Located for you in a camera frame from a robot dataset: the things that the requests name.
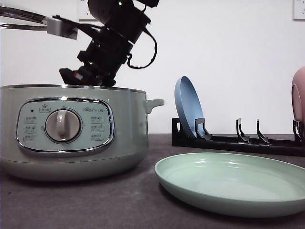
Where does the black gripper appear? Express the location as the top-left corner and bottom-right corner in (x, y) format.
(59, 26), (133, 86)

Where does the glass steamer lid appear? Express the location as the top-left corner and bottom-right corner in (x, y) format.
(0, 6), (79, 40)

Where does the green plate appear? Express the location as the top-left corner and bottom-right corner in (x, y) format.
(154, 152), (305, 218)

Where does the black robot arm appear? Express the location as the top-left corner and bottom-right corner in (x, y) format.
(59, 0), (159, 87)

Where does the green electric steamer pot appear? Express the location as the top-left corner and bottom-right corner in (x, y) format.
(0, 84), (165, 182)

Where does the blue plate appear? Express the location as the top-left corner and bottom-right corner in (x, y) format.
(174, 76), (204, 137)

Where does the pink plate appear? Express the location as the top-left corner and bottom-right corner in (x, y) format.
(291, 67), (305, 138)

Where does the black plate rack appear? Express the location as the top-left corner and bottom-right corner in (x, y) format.
(172, 118), (305, 156)

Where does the white wall socket left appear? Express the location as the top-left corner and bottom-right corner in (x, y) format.
(78, 0), (104, 26)

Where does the white wall socket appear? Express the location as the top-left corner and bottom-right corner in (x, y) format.
(78, 0), (104, 26)
(290, 0), (305, 23)

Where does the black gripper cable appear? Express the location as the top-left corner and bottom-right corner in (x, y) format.
(127, 4), (158, 69)

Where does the white wall socket right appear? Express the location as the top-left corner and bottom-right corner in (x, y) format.
(290, 0), (305, 23)

